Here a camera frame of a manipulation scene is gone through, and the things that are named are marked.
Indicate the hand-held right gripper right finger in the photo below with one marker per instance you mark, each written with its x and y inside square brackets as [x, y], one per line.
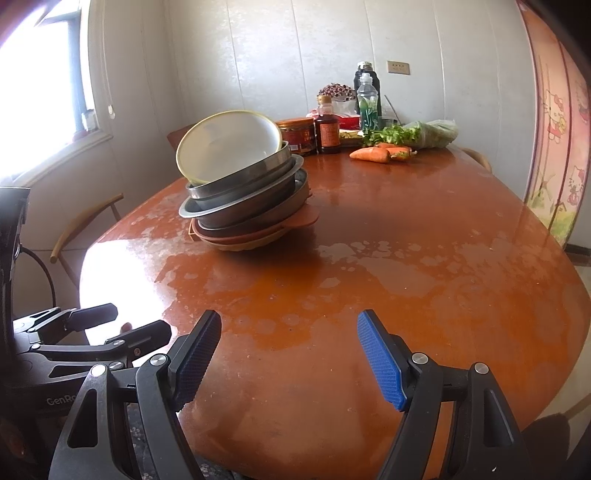
[383, 369]

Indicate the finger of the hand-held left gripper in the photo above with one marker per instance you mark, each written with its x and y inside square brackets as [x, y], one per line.
[92, 316]
[143, 337]

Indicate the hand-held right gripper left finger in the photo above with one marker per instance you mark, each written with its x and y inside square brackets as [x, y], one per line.
[194, 369]

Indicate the round stainless steel tray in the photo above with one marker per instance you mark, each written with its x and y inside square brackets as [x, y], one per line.
[277, 214]

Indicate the stainless steel bowl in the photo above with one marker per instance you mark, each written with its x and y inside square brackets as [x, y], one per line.
[258, 175]
[268, 196]

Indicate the white bowl with yellow outside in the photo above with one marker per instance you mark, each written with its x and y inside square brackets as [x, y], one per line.
[226, 145]

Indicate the wooden slat-back chair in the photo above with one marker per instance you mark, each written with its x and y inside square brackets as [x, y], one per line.
[178, 136]

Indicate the plate of yellow food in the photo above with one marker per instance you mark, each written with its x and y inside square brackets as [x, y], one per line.
[353, 135]

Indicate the bag of leafy greens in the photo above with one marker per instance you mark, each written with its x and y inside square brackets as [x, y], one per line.
[431, 134]

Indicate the dark soy sauce bottle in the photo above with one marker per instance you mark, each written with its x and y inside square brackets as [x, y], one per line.
[328, 131]

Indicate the window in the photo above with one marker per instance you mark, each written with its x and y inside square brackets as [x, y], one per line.
[37, 78]

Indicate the red-label sauce jar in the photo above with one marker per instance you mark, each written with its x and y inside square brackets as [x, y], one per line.
[298, 136]

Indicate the red tissue pack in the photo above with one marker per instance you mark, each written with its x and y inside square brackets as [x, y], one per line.
[348, 121]

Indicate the thin metal utensil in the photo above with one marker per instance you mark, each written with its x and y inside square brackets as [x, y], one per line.
[391, 108]

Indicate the clear plastic bottle with greens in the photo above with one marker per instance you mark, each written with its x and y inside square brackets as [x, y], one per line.
[368, 104]

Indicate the dried flower ornament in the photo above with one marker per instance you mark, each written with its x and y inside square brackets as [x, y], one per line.
[339, 91]

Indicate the black thermos flask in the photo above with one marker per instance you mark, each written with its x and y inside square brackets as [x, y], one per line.
[361, 69]

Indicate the pink cartoon cat curtain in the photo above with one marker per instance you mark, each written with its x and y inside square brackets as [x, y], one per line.
[558, 115]

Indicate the beige wall socket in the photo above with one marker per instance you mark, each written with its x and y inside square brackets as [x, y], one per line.
[398, 67]

